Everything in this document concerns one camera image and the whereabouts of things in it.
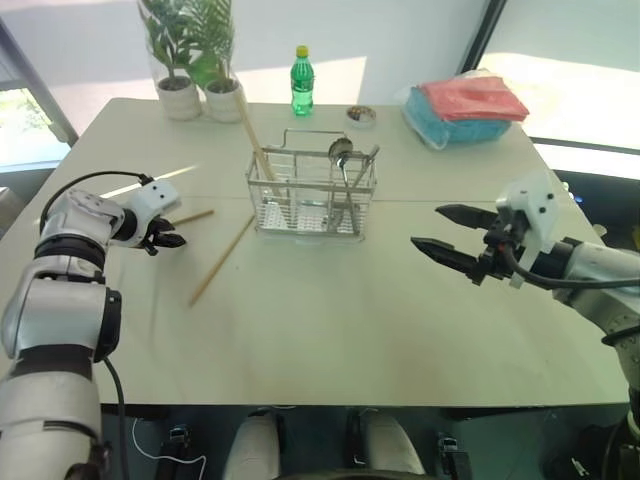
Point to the blue cloth pack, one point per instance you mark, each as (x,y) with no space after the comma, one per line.
(460,129)

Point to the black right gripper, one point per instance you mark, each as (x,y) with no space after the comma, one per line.
(500,250)

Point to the green plant in white pot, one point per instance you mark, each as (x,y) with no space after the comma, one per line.
(177,97)
(222,100)

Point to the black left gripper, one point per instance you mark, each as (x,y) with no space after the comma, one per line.
(151,232)

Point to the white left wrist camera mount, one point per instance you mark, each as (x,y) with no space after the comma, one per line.
(156,197)

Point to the white robot leg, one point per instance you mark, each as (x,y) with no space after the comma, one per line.
(252,447)
(387,445)

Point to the small white snack bowl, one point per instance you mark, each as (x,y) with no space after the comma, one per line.
(360,116)

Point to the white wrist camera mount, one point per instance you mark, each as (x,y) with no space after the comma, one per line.
(532,200)
(156,197)

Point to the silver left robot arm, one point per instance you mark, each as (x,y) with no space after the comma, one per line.
(50,310)

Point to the green plastic soda bottle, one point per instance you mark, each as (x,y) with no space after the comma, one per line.
(302,85)

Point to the metal spoon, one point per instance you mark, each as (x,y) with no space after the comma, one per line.
(341,148)

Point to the black and silver bracket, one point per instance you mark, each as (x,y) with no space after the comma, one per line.
(447,442)
(179,434)

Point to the grey window frame post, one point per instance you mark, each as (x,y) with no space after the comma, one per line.
(40,82)

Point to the dark window frame post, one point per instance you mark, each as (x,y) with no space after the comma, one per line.
(482,35)

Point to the wooden chopstick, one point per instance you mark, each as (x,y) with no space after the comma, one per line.
(252,137)
(195,217)
(222,259)

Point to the red cloth pack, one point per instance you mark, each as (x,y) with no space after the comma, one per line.
(475,97)

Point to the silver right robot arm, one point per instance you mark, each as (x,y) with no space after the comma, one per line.
(600,265)

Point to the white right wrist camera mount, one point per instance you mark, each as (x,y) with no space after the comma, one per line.
(532,200)

